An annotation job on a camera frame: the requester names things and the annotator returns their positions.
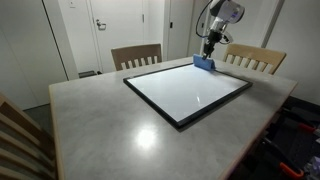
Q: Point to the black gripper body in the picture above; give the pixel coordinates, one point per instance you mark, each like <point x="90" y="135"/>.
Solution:
<point x="213" y="40"/>

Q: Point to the light blue towel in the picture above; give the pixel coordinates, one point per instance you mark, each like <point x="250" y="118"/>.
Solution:
<point x="203" y="63"/>

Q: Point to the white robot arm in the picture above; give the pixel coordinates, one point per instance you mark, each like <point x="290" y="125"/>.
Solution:
<point x="230" y="10"/>

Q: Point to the black door strike plate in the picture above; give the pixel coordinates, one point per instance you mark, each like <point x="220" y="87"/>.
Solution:
<point x="171" y="25"/>

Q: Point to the light wooden chair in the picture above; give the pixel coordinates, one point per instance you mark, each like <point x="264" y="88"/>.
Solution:
<point x="263" y="53"/>

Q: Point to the dark brown wooden chair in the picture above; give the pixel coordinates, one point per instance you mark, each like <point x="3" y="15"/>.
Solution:
<point x="136" y="52"/>

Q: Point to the brown slatted wooden chair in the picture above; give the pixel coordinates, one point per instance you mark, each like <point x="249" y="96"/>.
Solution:
<point x="20" y="133"/>

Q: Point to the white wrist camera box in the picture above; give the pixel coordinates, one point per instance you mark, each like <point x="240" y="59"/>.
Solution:
<point x="228" y="38"/>

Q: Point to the whiteboard with black frame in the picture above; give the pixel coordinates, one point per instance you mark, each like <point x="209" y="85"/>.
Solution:
<point x="180" y="90"/>

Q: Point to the small white light switch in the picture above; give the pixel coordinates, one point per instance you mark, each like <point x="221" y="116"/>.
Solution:
<point x="72" y="3"/>

